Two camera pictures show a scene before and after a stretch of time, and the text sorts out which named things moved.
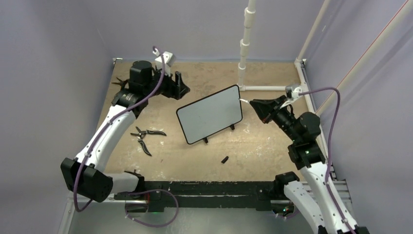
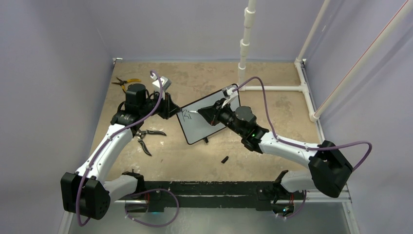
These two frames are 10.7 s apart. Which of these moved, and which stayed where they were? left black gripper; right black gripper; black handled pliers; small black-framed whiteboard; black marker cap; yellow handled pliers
Moved: left black gripper; right black gripper
Stayed: black marker cap; small black-framed whiteboard; yellow handled pliers; black handled pliers
